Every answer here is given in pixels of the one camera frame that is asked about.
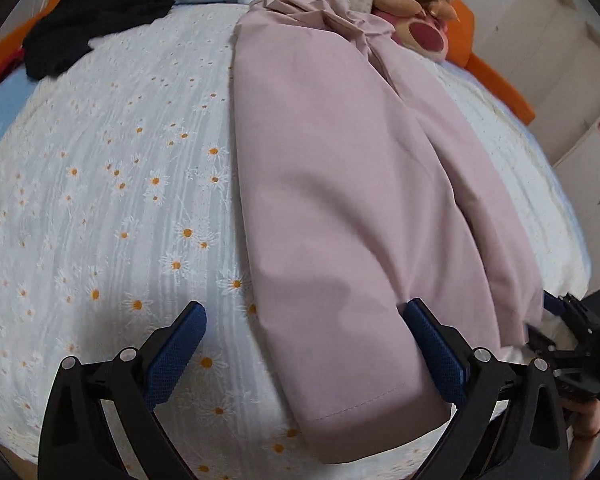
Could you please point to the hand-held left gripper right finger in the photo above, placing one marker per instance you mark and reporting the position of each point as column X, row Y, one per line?
column 437, row 350

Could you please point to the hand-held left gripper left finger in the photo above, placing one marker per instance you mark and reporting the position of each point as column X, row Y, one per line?
column 180, row 345

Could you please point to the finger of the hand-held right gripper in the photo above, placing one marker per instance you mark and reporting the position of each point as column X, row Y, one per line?
column 542, row 340
column 552, row 302

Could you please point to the pink trousers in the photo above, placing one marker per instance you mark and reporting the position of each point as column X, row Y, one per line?
column 330, row 185

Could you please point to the person's right forearm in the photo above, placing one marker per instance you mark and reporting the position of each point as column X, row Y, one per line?
column 587, row 457

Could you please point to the white drawer cabinet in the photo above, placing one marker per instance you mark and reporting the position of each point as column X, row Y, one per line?
column 595, row 200

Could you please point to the white daisy print blanket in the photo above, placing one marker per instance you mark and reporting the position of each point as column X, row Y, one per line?
column 105, row 185

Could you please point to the white wardrobe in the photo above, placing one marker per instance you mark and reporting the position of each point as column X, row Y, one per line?
column 555, row 35

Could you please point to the pink plush bear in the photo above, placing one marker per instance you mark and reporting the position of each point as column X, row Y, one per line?
column 420, row 35

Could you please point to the red cloth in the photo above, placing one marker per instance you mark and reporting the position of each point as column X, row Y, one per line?
column 7, row 65

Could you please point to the black garment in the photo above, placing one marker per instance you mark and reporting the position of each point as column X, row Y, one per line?
column 95, row 15

